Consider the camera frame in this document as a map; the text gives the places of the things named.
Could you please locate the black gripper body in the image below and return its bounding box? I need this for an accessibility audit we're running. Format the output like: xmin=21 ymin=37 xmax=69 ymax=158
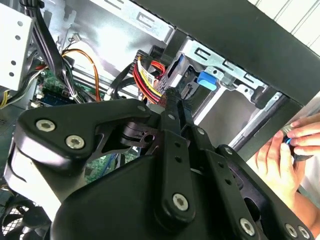
xmin=49 ymin=153 xmax=282 ymax=240

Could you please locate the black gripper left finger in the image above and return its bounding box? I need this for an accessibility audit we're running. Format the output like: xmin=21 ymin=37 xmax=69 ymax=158
xmin=3 ymin=87 xmax=197 ymax=230

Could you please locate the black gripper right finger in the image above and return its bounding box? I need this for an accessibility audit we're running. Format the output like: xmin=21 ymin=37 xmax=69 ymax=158
xmin=176 ymin=98 xmax=316 ymax=240

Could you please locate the black data wire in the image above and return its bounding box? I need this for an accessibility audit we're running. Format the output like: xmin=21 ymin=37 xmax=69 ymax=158
xmin=108 ymin=62 xmax=141 ymax=100

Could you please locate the red yellow power wire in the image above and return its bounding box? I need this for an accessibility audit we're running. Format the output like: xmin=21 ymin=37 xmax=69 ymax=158
xmin=132 ymin=48 xmax=167 ymax=106

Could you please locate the round black blue-ringed tool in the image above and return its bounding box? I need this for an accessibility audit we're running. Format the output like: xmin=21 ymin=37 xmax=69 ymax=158
xmin=281 ymin=124 xmax=315 ymax=162

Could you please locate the hard disk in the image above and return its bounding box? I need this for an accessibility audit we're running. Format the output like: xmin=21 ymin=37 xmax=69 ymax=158
xmin=159 ymin=53 xmax=221 ymax=103

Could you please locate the person's left hand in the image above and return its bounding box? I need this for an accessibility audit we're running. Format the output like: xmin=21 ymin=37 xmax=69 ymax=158
xmin=254 ymin=131 xmax=305 ymax=208

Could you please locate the person's right hand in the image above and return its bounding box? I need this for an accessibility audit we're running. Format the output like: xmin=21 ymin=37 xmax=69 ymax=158
xmin=286 ymin=115 xmax=320 ymax=156

